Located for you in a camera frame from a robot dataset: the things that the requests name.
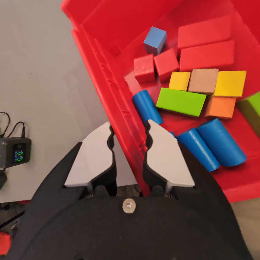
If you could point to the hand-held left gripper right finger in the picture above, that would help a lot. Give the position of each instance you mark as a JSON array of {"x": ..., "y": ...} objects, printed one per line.
[{"x": 166, "y": 158}]

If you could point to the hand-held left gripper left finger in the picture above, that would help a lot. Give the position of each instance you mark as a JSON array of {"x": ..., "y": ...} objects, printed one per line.
[{"x": 91, "y": 160}]

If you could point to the red plastic bin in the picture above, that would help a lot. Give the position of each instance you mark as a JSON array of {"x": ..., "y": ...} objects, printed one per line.
[{"x": 121, "y": 20}]

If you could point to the blue wooden cylinder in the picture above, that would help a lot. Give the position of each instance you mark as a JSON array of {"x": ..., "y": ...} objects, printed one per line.
[
  {"x": 221, "y": 142},
  {"x": 145, "y": 105},
  {"x": 197, "y": 148}
]

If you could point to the long green wooden block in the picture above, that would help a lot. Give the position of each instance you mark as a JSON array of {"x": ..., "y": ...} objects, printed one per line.
[{"x": 180, "y": 100}]

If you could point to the orange wooden block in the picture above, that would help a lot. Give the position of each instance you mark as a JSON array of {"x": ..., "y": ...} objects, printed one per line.
[{"x": 220, "y": 106}]

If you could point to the small yellow wooden block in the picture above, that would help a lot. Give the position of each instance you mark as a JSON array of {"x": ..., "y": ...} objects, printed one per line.
[{"x": 178, "y": 81}]

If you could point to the black power bank with display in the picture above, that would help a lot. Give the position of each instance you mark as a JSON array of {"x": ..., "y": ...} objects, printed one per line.
[{"x": 10, "y": 152}]

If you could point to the tan wooden block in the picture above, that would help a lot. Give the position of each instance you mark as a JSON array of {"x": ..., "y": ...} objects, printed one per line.
[{"x": 202, "y": 80}]

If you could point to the red wooden cube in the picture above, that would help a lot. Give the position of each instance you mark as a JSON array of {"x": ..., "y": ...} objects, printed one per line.
[
  {"x": 166, "y": 63},
  {"x": 144, "y": 68}
]

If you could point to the large yellow wooden block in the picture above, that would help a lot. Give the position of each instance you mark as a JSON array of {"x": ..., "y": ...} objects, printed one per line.
[{"x": 230, "y": 83}]

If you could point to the person's leg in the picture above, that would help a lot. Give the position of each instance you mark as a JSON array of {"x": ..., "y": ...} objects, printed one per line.
[{"x": 249, "y": 223}]

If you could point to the long red wooden block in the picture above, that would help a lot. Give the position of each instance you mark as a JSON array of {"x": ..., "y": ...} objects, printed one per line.
[
  {"x": 207, "y": 55},
  {"x": 203, "y": 33}
]

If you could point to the blue wooden cube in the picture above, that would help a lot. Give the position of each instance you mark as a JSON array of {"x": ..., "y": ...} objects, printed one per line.
[{"x": 155, "y": 38}]

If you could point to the red plastic item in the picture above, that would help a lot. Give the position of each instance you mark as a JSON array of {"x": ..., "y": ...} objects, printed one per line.
[{"x": 4, "y": 243}]

